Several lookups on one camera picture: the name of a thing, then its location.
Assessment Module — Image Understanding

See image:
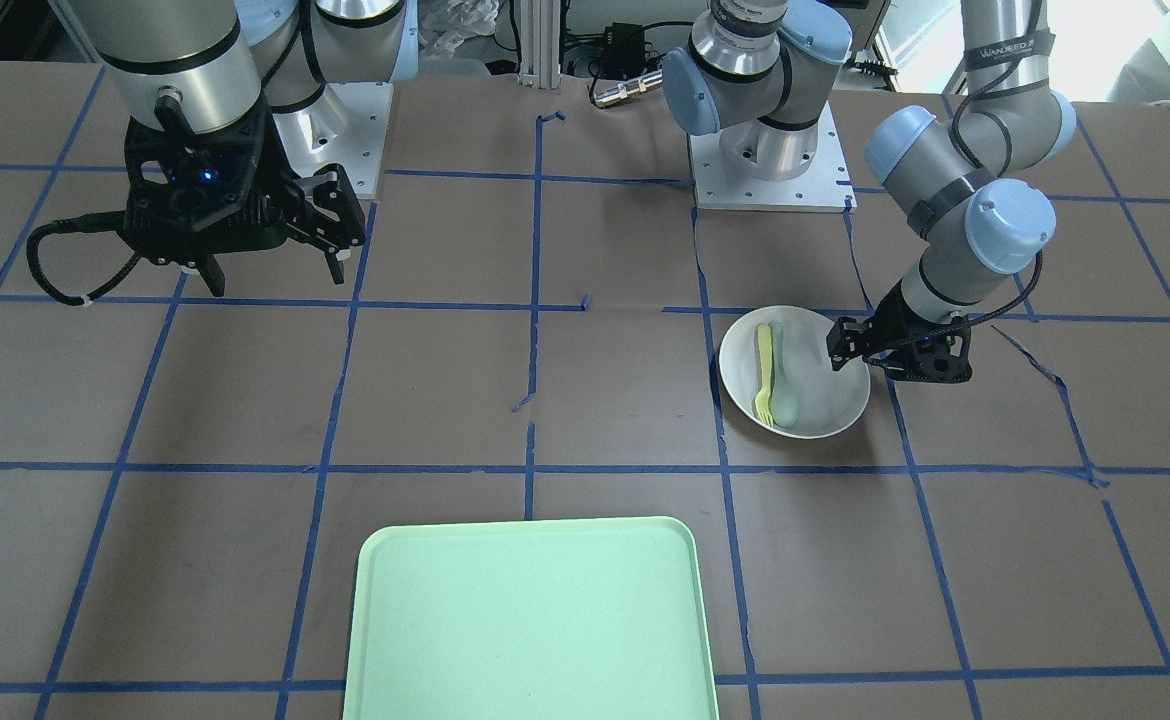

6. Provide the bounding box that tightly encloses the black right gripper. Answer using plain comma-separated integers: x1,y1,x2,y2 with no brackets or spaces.
118,97,366,299

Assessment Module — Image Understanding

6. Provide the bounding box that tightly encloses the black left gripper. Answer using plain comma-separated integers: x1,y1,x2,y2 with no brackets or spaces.
824,283,973,384

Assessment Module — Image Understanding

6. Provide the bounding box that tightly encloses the white round plate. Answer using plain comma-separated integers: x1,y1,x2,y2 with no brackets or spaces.
718,306,870,439

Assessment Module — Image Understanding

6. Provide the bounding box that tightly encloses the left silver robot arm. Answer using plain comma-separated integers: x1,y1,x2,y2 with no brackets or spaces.
661,1,1078,384

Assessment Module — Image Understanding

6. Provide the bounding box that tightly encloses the yellow plastic fork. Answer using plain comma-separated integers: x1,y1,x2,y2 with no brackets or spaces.
753,323,775,427

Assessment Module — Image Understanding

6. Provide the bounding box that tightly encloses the pale green plastic spoon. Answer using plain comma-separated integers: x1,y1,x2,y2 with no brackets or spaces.
769,322,800,428

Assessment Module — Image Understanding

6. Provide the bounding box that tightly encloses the silver metal cylinder connector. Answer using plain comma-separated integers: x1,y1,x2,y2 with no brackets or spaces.
590,69,663,109

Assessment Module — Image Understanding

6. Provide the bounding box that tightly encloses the black power adapter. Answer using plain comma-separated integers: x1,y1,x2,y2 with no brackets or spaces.
589,22,648,78

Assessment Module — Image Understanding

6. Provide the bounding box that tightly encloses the mint green tray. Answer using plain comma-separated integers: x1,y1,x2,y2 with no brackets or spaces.
342,516,720,719

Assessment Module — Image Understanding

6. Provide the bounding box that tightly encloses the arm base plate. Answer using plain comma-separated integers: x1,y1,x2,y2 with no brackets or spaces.
273,83,395,201
687,104,858,213

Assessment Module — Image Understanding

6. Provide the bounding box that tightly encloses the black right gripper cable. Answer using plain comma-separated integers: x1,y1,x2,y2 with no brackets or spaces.
26,211,146,308

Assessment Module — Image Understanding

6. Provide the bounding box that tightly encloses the aluminium frame post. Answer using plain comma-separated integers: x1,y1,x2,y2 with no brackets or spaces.
512,1,563,92

